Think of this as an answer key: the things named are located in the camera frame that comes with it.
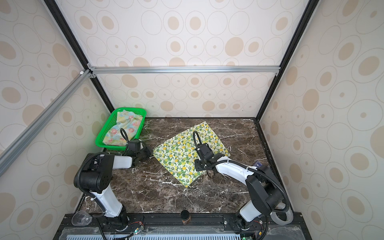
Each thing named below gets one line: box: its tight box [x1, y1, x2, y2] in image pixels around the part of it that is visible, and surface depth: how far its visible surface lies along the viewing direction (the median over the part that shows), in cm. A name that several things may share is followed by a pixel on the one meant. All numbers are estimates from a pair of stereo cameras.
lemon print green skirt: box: [152, 121, 231, 188], surface depth 101 cm
